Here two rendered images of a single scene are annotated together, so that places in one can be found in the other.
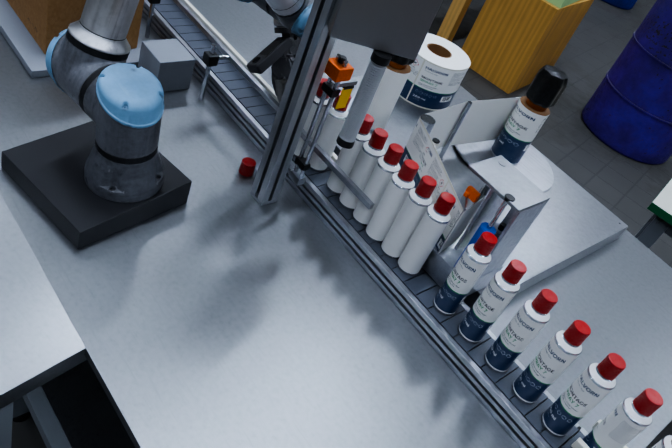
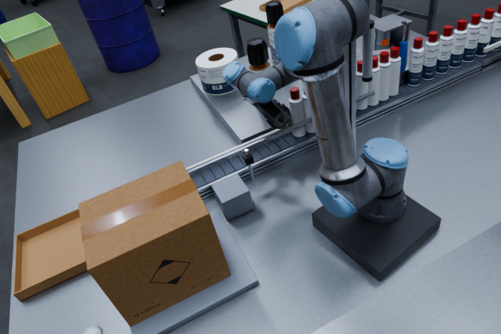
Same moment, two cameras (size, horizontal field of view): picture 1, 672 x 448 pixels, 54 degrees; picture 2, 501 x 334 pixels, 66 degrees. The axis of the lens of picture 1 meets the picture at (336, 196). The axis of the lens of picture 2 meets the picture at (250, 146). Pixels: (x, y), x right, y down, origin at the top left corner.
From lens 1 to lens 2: 1.47 m
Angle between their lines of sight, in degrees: 42
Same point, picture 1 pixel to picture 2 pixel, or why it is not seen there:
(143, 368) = not seen: outside the picture
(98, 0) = (351, 142)
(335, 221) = (363, 119)
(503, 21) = (44, 77)
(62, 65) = (361, 195)
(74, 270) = (458, 227)
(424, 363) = (443, 98)
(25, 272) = (473, 250)
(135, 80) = (382, 147)
